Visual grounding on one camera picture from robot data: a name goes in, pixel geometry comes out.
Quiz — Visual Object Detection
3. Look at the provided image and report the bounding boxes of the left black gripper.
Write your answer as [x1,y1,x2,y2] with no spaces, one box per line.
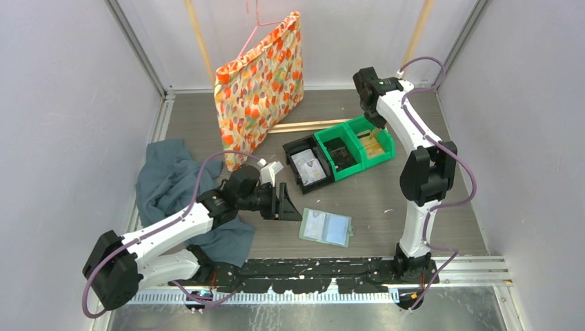
[237,181,301,220]

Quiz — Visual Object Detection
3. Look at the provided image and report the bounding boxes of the green card holder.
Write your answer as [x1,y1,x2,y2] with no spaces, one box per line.
[299,208,353,248]

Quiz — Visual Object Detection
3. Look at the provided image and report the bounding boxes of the yellow credit card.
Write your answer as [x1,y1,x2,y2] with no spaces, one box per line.
[368,128,382,143]

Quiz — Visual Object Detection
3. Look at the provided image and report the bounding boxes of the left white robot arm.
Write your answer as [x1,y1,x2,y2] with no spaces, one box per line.
[82,162,302,311]

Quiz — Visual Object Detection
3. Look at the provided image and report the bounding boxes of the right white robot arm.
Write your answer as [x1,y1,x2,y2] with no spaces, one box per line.
[353,67,457,283]

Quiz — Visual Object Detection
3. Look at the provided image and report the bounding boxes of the cards in black bin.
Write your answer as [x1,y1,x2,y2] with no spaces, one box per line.
[291,149,326,186]

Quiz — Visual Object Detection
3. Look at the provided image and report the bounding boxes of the yellow cards in right bin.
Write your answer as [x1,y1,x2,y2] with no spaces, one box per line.
[357,131,385,159]

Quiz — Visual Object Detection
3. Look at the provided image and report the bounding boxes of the cards in left green bin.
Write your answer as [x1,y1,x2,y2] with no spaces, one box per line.
[324,137,357,172]

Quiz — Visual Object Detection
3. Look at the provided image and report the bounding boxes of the black storage bin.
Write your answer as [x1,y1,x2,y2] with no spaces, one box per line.
[283,134,335,194]

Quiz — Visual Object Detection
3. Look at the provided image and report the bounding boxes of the green bin right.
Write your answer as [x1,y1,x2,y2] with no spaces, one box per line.
[346,117,396,168]

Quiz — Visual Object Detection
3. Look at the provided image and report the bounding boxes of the green bin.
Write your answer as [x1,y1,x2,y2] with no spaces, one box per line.
[346,117,396,168]
[315,123,366,181]

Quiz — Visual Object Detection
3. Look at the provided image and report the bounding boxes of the green bin left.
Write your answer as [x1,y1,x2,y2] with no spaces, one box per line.
[315,123,366,181]

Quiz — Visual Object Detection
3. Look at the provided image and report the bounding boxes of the wooden clothes rack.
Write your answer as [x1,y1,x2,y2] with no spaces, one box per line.
[184,0,435,133]

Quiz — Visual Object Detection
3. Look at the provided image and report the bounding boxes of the orange floral hanging garment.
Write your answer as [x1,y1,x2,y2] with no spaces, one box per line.
[214,11,304,171]

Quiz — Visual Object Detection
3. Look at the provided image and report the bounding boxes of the blue-grey cloth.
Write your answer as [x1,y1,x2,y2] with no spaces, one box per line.
[135,139,255,267]

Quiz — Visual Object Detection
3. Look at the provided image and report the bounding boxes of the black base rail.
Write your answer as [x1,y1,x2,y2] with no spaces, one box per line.
[179,257,437,294]

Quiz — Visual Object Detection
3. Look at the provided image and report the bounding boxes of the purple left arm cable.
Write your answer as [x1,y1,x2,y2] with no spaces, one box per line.
[81,151,270,319]

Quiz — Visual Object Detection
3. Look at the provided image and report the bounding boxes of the pink wire hanger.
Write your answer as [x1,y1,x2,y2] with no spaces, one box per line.
[236,0,282,59]

